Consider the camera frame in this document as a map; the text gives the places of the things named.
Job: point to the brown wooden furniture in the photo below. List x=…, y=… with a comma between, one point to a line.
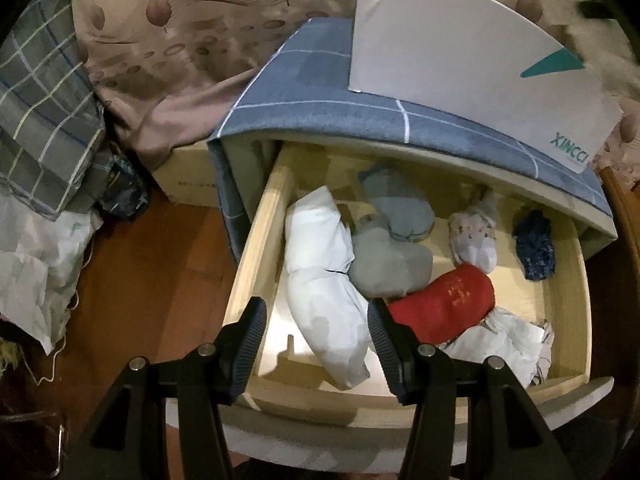
x=622, y=210

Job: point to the light wooden drawer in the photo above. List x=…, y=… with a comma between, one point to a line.
x=260, y=240

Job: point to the beige box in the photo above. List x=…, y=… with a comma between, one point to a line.
x=185, y=175

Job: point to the light blue underwear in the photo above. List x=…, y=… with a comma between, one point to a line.
x=400, y=210

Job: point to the dark patterned cloth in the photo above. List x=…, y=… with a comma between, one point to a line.
x=120, y=185

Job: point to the cream knitted blanket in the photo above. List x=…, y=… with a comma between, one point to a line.
x=600, y=50

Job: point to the cream underwear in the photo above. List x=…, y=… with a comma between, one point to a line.
x=320, y=260

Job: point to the white plastic bag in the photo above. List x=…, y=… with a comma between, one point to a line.
x=35, y=270

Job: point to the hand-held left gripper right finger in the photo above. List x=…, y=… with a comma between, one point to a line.
x=385, y=345

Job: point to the white patterned underwear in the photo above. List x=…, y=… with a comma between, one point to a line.
x=472, y=240

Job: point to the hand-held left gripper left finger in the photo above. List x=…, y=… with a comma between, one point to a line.
x=250, y=340

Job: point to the grey underwear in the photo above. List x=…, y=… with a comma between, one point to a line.
x=390, y=265

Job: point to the red underwear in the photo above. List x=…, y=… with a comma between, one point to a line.
x=450, y=300

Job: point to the leaf print bed sheet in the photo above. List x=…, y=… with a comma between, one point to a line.
x=175, y=35

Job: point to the green plaid cloth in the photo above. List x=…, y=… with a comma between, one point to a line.
x=45, y=110

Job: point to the blue checked cloth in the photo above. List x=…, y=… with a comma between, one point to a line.
x=310, y=90

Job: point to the dark blue patterned underwear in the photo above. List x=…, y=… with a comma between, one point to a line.
x=535, y=250

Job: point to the white paper box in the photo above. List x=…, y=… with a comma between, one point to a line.
x=450, y=35

